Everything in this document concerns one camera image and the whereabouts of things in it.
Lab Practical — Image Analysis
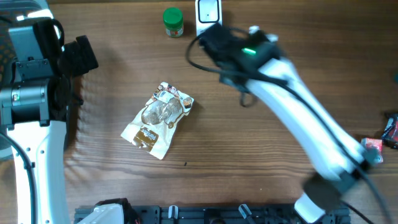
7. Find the green lid glass jar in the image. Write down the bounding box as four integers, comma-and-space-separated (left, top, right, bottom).
163, 7, 183, 37

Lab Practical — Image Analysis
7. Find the white barcode scanner box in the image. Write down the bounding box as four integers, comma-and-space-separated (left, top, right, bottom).
195, 0, 223, 36

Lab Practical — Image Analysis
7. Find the red snack packet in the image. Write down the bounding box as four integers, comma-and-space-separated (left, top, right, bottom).
361, 138, 384, 164

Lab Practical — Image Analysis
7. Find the black red snack wrapper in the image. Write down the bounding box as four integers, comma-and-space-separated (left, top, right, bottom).
381, 113, 397, 149

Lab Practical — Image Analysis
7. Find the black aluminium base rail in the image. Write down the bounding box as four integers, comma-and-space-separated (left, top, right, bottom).
73, 203, 351, 224

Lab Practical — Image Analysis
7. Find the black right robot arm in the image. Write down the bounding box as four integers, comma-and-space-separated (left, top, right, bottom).
198, 24, 378, 223

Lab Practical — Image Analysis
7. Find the white brown snack pouch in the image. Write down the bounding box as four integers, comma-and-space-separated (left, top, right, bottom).
121, 82, 195, 160

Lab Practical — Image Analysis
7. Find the grey plastic shopping basket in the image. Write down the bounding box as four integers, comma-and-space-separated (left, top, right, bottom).
1, 1, 73, 143

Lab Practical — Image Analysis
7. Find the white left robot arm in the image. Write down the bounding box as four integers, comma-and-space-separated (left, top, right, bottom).
1, 9, 98, 223

